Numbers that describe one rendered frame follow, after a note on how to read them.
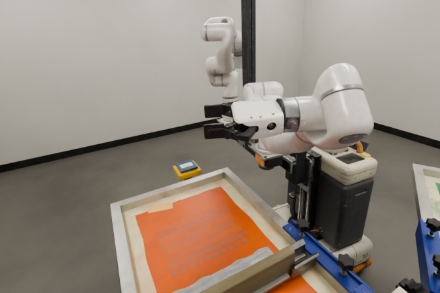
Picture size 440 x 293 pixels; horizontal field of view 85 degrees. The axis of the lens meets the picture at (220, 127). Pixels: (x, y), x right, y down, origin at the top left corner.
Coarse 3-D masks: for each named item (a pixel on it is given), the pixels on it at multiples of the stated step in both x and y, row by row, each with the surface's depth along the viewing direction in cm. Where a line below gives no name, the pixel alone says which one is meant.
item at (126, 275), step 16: (208, 176) 122; (224, 176) 126; (160, 192) 112; (176, 192) 115; (240, 192) 112; (112, 208) 103; (128, 208) 106; (256, 208) 102; (272, 208) 97; (272, 224) 93; (288, 240) 85; (128, 256) 80; (128, 272) 74; (320, 272) 74; (128, 288) 69; (336, 288) 69
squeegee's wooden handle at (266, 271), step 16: (272, 256) 69; (288, 256) 69; (240, 272) 65; (256, 272) 65; (272, 272) 67; (288, 272) 71; (208, 288) 61; (224, 288) 61; (240, 288) 63; (256, 288) 66
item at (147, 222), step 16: (176, 208) 106; (144, 224) 98; (160, 224) 97; (144, 240) 90; (160, 256) 83; (160, 272) 78; (192, 272) 77; (208, 272) 77; (160, 288) 73; (176, 288) 72
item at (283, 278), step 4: (284, 276) 70; (288, 276) 70; (276, 280) 69; (280, 280) 69; (284, 280) 69; (268, 284) 68; (272, 284) 68; (276, 284) 68; (260, 288) 67; (264, 288) 67; (268, 288) 67; (272, 288) 68; (256, 292) 66; (260, 292) 66; (264, 292) 66
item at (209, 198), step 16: (208, 192) 115; (224, 192) 115; (192, 208) 105; (240, 208) 103; (240, 224) 95; (256, 240) 87; (224, 256) 82; (240, 256) 81; (288, 288) 70; (304, 288) 70
